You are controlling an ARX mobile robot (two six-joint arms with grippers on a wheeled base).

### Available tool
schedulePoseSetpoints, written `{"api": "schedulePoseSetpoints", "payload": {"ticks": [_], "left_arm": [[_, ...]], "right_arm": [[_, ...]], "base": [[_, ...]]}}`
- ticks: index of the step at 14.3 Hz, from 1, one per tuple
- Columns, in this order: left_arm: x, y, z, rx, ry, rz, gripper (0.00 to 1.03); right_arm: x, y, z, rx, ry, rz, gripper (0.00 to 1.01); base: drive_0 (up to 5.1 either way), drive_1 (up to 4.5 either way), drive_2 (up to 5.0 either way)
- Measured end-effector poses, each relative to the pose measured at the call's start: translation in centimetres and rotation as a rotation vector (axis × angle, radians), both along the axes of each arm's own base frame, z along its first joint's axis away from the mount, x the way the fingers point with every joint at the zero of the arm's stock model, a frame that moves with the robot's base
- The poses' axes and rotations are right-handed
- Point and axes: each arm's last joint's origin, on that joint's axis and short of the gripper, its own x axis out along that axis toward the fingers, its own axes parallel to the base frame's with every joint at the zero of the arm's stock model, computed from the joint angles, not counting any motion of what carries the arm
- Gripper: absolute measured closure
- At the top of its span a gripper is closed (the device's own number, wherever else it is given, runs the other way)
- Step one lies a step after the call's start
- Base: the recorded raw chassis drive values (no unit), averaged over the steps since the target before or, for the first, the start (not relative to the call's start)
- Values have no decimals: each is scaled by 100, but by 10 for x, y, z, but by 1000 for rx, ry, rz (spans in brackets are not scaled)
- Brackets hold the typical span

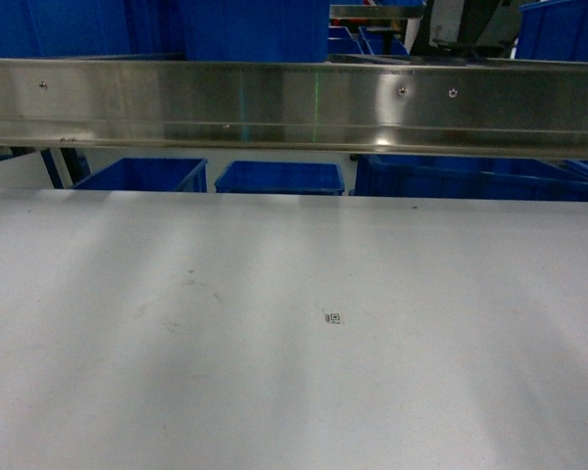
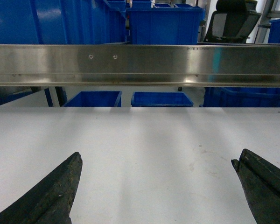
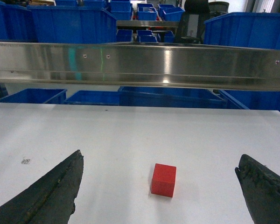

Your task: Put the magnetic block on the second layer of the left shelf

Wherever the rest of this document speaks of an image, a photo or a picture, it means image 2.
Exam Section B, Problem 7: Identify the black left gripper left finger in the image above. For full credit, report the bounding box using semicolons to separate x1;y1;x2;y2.
0;152;83;224

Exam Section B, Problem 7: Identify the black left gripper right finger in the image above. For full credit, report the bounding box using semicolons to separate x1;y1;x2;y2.
231;149;280;224

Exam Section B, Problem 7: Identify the blue bin below right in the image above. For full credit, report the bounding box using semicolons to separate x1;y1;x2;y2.
200;87;280;107

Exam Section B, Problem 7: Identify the blue bin below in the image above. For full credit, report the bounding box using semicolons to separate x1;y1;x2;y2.
200;87;280;107
63;91;122;107
131;92;194;107

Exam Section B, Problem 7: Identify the blue bin below left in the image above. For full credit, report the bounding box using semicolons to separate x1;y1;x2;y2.
63;91;122;107

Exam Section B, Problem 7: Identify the blue bin below middle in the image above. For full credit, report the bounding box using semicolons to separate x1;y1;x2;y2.
131;92;194;107

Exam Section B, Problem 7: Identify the blue crate far right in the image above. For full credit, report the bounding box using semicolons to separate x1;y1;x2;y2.
268;19;280;43

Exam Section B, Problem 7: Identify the black mesh office chair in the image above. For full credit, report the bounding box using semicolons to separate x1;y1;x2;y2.
204;0;261;43

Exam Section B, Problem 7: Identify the large blue crate top left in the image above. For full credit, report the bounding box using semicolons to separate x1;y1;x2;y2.
0;0;126;44

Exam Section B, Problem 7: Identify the large blue crate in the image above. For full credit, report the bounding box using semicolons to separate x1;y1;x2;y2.
0;0;126;44
127;6;205;45

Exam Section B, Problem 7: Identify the large blue crate top centre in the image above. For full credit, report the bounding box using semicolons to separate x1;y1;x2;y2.
127;6;205;45

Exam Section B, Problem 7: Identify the stainless steel rail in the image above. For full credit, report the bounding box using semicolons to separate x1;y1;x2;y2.
0;43;280;87

